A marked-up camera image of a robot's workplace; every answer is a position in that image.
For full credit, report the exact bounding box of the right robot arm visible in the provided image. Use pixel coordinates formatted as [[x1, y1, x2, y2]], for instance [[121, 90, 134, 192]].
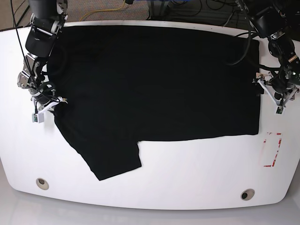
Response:
[[17, 0, 68, 123]]

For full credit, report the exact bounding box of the red tape rectangle marking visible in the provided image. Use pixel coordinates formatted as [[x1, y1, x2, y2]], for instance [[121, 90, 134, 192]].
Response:
[[260, 132, 282, 168]]

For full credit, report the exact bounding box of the right table grommet hole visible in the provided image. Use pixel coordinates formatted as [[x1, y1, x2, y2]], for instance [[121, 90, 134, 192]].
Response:
[[240, 189, 255, 201]]

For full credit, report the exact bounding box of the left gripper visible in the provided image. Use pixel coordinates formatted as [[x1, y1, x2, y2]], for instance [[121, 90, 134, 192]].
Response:
[[253, 72, 300, 114]]

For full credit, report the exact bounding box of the table grommet hole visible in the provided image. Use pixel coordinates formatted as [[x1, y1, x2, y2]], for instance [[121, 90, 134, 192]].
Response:
[[240, 189, 255, 201], [36, 178, 49, 190]]

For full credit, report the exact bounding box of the yellow cable on floor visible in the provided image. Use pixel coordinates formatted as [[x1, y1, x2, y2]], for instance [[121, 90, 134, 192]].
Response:
[[79, 0, 126, 22]]

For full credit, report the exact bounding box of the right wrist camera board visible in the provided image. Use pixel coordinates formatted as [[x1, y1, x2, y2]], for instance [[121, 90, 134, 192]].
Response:
[[32, 114, 38, 123]]

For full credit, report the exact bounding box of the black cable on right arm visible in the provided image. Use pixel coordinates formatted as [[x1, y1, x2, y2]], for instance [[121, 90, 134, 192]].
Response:
[[10, 0, 40, 94]]

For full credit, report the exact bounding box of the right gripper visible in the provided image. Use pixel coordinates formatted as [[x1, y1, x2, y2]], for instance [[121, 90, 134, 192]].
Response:
[[31, 92, 68, 123]]

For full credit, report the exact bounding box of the black t-shirt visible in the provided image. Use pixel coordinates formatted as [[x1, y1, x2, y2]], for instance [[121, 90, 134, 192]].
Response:
[[47, 26, 261, 180]]

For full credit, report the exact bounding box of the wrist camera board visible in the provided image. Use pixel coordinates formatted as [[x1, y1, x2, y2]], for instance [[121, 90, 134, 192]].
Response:
[[276, 106, 285, 115], [32, 114, 38, 123]]

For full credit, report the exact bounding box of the left table grommet hole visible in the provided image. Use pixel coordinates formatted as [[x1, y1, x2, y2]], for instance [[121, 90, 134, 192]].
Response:
[[36, 178, 49, 190]]

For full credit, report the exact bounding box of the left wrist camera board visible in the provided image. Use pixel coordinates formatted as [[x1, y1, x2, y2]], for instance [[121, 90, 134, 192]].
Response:
[[276, 106, 285, 115]]

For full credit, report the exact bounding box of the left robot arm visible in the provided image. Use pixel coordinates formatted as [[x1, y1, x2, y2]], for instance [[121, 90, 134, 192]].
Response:
[[236, 0, 300, 114]]

